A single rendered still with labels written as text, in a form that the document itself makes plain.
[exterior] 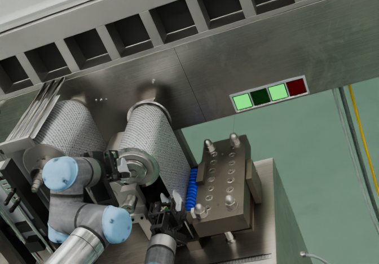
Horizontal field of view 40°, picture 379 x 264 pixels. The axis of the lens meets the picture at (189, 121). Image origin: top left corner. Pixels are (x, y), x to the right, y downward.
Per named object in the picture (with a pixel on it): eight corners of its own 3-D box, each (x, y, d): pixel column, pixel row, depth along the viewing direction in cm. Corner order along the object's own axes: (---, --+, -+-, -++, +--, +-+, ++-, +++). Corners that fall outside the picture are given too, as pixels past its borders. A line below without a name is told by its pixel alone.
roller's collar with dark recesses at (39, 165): (36, 187, 153) (25, 171, 150) (43, 174, 158) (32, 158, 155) (55, 183, 152) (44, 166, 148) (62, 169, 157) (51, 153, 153)
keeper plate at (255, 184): (255, 203, 172) (245, 179, 167) (255, 184, 180) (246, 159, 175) (263, 202, 171) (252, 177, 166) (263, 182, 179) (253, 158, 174)
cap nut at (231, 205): (226, 211, 156) (221, 201, 154) (227, 203, 159) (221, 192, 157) (238, 209, 155) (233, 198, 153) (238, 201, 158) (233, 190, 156)
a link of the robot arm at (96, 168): (96, 184, 125) (67, 191, 128) (105, 183, 130) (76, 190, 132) (90, 153, 126) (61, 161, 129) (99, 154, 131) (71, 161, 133)
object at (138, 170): (149, 181, 152) (124, 184, 153) (150, 176, 153) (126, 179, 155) (141, 161, 148) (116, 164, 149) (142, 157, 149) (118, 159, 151)
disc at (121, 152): (122, 192, 158) (100, 154, 151) (122, 190, 158) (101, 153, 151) (167, 181, 154) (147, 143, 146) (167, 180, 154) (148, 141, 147)
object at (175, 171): (182, 218, 162) (159, 174, 153) (190, 170, 182) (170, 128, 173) (184, 218, 162) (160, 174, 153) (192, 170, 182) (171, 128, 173)
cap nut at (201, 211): (195, 220, 158) (190, 210, 156) (197, 211, 161) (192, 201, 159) (207, 218, 157) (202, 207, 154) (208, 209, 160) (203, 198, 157)
